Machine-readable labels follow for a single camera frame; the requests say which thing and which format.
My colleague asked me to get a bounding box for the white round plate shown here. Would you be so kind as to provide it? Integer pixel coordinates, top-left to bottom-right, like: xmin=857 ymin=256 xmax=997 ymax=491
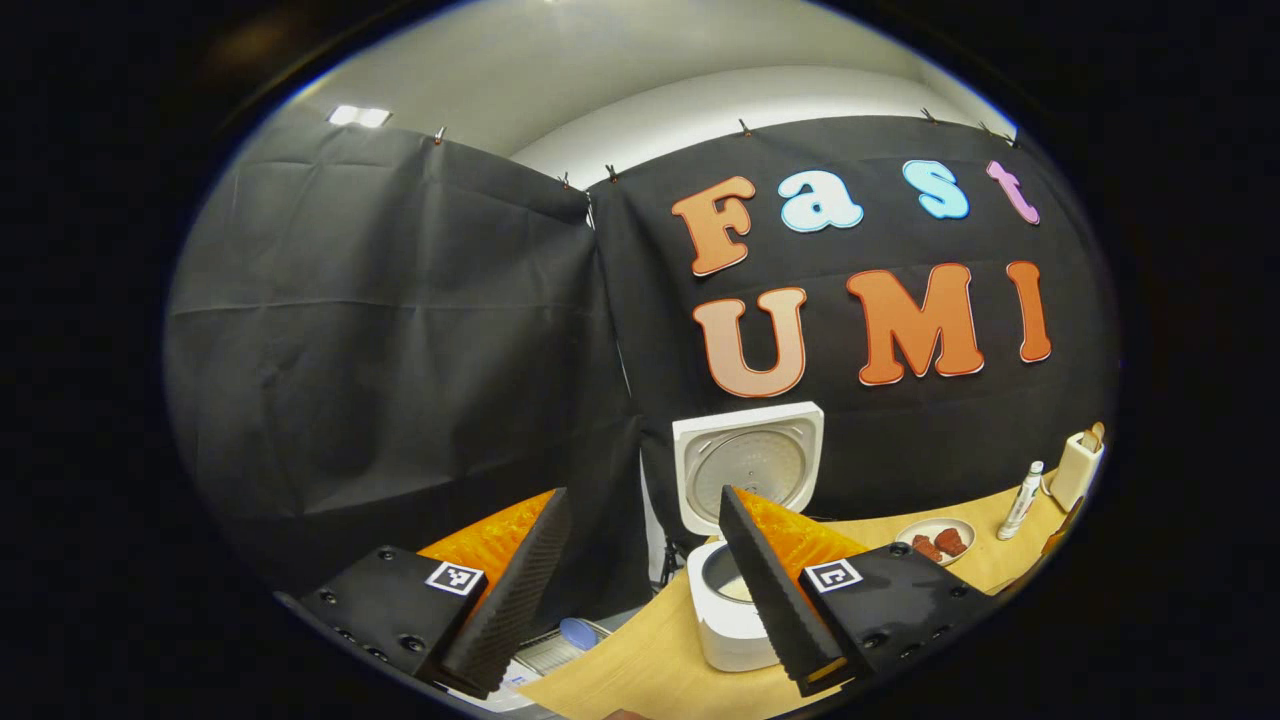
xmin=893 ymin=517 xmax=976 ymax=567

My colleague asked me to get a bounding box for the white toaster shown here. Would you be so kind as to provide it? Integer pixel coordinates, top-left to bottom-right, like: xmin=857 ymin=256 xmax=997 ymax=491
xmin=1048 ymin=422 xmax=1107 ymax=513

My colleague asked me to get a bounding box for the white rice cooker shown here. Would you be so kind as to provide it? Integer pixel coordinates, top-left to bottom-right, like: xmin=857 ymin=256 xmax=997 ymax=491
xmin=672 ymin=402 xmax=826 ymax=673

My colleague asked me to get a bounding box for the black backdrop cloth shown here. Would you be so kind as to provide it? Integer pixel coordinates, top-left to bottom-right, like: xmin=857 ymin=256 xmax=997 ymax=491
xmin=165 ymin=115 xmax=1119 ymax=621

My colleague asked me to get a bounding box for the brown wooden spoon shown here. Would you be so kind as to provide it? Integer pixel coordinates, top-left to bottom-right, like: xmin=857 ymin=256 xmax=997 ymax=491
xmin=1040 ymin=497 xmax=1086 ymax=557

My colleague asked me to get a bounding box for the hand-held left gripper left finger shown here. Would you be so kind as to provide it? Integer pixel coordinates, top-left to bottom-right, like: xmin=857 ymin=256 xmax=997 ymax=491
xmin=285 ymin=487 xmax=573 ymax=701

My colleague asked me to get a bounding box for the white milk bottle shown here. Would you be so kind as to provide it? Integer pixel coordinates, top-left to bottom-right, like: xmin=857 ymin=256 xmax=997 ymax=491
xmin=997 ymin=460 xmax=1045 ymax=541

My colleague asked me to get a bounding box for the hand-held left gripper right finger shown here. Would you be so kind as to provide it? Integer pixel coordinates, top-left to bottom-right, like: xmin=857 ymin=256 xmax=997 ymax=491
xmin=718 ymin=485 xmax=1001 ymax=698

